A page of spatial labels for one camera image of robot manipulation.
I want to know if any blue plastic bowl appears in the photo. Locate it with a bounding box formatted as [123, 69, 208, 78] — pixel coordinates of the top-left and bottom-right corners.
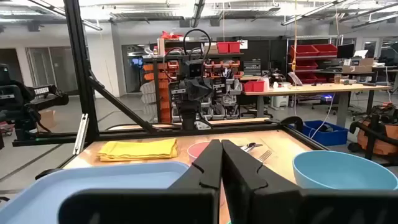
[292, 150, 398, 191]

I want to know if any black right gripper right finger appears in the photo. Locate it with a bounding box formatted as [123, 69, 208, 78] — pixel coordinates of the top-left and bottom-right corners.
[221, 139, 398, 224]

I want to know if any white cable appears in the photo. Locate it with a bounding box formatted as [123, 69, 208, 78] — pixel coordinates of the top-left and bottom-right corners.
[309, 93, 336, 139]

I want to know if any silver metal slide rail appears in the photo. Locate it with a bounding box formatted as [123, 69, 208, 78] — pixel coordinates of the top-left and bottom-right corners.
[72, 113, 90, 156]

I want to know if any shelf rack with small bins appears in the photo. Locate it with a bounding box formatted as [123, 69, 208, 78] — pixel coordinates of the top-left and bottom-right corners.
[141, 37, 245, 124]

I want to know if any metal fork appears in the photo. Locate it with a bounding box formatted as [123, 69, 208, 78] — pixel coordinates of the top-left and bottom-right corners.
[256, 149, 274, 164]

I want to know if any yellow hanging cord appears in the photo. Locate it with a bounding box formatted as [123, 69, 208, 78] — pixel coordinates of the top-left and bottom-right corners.
[291, 0, 299, 74]

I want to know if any metal rack with red bins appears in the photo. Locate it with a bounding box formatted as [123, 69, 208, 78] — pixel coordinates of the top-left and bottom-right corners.
[287, 43, 338, 85]

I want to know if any blue plastic floor bin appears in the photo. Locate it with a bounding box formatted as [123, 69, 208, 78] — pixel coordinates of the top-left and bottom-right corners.
[289, 119, 349, 147]

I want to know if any long wooden workbench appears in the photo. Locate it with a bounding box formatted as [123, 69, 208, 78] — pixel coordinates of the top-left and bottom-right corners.
[242, 83, 393, 128]

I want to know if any cardboard box with labels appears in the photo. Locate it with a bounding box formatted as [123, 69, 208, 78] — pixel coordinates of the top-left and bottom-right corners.
[341, 57, 376, 75]

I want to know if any black small-drawer organiser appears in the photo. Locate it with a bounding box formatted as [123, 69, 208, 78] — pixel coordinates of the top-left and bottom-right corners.
[243, 58, 262, 77]

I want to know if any pink plastic cup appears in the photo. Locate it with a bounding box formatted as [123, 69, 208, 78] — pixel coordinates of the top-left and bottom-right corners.
[187, 141, 212, 164]

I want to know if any light blue plastic tray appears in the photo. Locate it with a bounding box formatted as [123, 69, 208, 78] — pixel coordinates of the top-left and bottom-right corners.
[0, 161, 190, 224]

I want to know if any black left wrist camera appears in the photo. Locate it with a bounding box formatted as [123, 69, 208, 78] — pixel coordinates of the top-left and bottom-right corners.
[185, 59, 205, 78]

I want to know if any small cardboard box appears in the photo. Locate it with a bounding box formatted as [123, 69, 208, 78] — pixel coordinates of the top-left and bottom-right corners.
[203, 42, 218, 54]

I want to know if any yellow cloth napkin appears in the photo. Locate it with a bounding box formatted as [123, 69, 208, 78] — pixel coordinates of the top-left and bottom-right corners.
[95, 138, 178, 162]

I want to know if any black computer monitor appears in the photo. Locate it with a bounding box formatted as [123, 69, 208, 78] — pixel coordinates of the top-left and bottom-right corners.
[336, 43, 356, 59]

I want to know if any plain cardboard box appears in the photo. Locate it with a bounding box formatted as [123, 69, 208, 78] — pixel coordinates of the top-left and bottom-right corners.
[39, 109, 58, 130]

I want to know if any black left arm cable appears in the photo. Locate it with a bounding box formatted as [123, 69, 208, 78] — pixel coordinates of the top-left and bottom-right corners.
[182, 29, 212, 63]

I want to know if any black curved frame handle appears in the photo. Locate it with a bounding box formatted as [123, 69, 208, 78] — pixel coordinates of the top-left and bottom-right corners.
[279, 116, 304, 133]

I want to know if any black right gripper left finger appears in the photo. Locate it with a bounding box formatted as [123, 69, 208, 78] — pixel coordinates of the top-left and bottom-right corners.
[58, 139, 224, 224]

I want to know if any red plastic bag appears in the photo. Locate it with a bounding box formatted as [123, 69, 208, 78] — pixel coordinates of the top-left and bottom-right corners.
[160, 30, 184, 40]

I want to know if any white plastic bin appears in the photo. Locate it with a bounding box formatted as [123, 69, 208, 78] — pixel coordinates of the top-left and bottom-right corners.
[270, 95, 290, 109]

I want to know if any orange shop vacuum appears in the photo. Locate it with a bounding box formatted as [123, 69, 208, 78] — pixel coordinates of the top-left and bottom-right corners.
[348, 104, 398, 159]

